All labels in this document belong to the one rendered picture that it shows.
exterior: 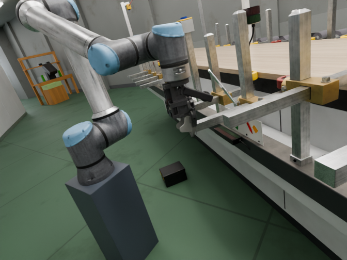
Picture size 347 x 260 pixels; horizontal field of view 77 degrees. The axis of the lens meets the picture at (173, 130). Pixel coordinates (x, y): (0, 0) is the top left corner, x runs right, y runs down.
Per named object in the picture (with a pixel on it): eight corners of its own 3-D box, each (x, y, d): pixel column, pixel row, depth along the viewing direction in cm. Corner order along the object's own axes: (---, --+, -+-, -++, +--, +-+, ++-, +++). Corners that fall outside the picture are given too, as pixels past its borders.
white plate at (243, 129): (262, 146, 82) (259, 122, 79) (226, 126, 106) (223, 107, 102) (263, 145, 83) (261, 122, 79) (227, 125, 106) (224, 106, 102)
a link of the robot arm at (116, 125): (99, 147, 121) (29, 3, 98) (123, 133, 132) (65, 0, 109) (112, 149, 110) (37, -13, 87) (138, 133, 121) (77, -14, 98)
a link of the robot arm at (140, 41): (114, 39, 72) (138, 33, 63) (140, 34, 79) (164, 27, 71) (124, 68, 76) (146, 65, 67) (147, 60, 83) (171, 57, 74)
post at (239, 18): (251, 137, 90) (236, 11, 71) (246, 135, 93) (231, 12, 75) (258, 135, 91) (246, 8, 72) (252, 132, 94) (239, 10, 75)
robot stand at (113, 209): (131, 277, 122) (90, 195, 98) (105, 258, 137) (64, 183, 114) (158, 241, 139) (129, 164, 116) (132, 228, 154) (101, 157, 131)
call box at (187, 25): (183, 35, 117) (179, 19, 114) (178, 36, 123) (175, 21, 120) (194, 32, 118) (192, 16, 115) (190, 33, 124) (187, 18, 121)
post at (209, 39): (222, 130, 115) (206, 34, 96) (219, 128, 118) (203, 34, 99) (228, 128, 115) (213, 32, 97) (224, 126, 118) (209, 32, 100)
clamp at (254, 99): (258, 116, 79) (257, 103, 77) (237, 108, 91) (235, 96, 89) (271, 111, 80) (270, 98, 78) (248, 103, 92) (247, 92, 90)
